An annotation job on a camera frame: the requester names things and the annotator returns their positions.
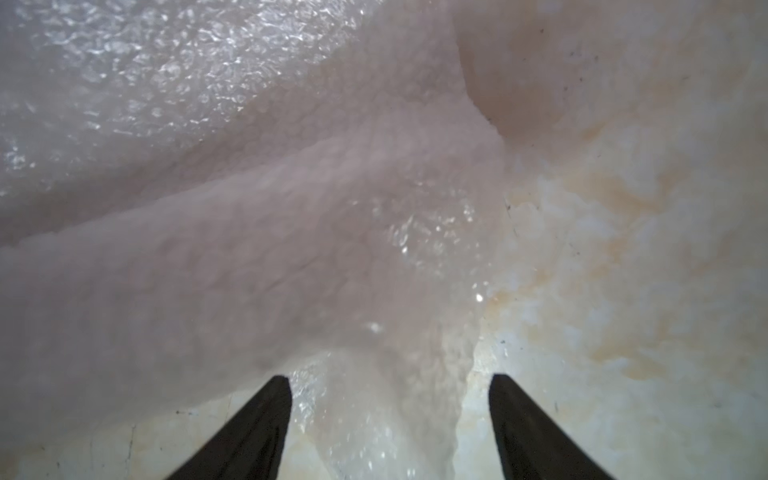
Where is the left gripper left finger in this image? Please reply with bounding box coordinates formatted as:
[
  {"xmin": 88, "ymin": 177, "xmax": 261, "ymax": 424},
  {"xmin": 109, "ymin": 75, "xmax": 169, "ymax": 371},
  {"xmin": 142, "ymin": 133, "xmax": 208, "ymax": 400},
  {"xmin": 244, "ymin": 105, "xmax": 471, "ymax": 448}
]
[{"xmin": 168, "ymin": 375, "xmax": 292, "ymax": 480}]

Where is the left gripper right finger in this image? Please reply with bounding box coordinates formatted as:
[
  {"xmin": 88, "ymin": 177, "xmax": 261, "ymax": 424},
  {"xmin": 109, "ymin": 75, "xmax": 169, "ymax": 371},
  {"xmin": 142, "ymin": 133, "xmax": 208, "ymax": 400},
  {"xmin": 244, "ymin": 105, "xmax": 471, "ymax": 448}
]
[{"xmin": 488, "ymin": 373, "xmax": 613, "ymax": 480}]

